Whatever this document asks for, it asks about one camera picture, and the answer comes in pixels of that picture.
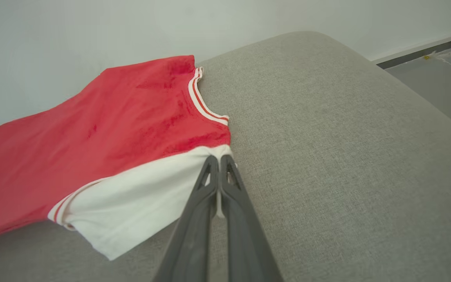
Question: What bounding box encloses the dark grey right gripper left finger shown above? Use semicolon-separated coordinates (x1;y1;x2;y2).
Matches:
153;155;220;282

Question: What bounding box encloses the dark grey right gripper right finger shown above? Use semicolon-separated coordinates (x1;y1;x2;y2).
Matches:
220;154;283;282

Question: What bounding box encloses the red jersey with letter print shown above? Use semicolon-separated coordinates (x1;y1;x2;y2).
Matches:
0;55;234;261

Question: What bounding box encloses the grey fabric sofa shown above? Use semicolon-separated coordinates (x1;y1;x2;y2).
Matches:
0;31;451;282

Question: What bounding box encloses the white and dark skirting board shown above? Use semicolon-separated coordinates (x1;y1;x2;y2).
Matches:
371;31;451;70

